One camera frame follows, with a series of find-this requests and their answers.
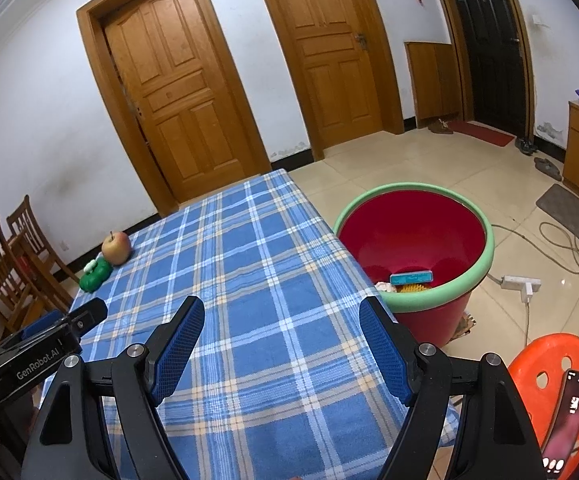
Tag red doormat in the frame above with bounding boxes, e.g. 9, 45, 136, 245
449, 120, 515, 148

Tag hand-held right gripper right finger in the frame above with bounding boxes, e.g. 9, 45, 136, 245
358, 296, 545, 480

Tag white power strip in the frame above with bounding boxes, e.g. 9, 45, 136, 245
500, 275, 541, 305

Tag red yellow apple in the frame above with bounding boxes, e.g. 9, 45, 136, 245
102, 230, 133, 266

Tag grey slippers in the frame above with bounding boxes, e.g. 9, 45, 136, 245
533, 156, 563, 182

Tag orange plastic stool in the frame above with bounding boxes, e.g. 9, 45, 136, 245
508, 332, 579, 480

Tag green pumpkin-shaped toy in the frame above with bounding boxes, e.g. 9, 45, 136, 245
80, 258, 112, 292

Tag grey floor mat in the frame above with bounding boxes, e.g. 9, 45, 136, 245
535, 183, 579, 266

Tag flattened cardboard piece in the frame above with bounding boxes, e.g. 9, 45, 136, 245
449, 310, 476, 343

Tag blue plaid tablecloth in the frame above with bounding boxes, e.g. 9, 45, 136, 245
40, 169, 457, 480

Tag arched-panel wooden door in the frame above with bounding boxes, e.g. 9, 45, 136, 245
77, 0, 272, 218

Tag black metal door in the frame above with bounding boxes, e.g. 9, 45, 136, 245
427, 0, 535, 138

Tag white and teal box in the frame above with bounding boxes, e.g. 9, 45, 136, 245
389, 270, 434, 286

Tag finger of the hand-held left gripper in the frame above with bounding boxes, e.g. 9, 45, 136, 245
0, 297, 109, 403
22, 309, 68, 340

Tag leaning wooden board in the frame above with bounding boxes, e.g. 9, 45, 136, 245
403, 40, 463, 128

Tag black smartphone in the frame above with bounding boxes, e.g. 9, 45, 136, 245
541, 368, 579, 476

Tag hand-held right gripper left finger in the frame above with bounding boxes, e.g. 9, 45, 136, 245
21, 295, 206, 480

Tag grey floor cable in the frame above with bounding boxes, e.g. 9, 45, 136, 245
487, 220, 579, 288

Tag red bucket with green rim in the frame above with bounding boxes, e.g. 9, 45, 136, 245
333, 183, 494, 348

